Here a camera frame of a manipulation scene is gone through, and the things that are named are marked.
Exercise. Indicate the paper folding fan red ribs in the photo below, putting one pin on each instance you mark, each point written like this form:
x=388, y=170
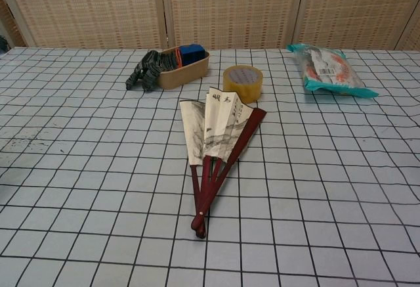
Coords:
x=216, y=129

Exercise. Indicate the yellowish clear tape roll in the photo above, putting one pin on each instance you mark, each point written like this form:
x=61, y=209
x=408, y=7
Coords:
x=243, y=91

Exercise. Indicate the oval kraft paper box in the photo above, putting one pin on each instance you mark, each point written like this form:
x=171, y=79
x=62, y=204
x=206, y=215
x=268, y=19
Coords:
x=183, y=74

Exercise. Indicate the blue block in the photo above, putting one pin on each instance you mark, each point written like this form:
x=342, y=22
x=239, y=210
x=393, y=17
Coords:
x=192, y=54

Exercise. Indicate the dark patterned folded item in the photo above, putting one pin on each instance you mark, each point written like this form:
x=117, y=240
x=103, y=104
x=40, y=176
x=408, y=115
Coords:
x=147, y=67

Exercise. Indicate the light blue grid tablecloth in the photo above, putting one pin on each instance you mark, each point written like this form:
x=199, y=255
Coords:
x=98, y=168

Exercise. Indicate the woven bamboo screen panel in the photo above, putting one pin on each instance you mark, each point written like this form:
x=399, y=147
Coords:
x=354, y=8
x=229, y=8
x=10, y=27
x=92, y=8
x=414, y=39

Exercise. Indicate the teal snack package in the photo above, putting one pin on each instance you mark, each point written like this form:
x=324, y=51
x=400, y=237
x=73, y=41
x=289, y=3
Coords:
x=328, y=70

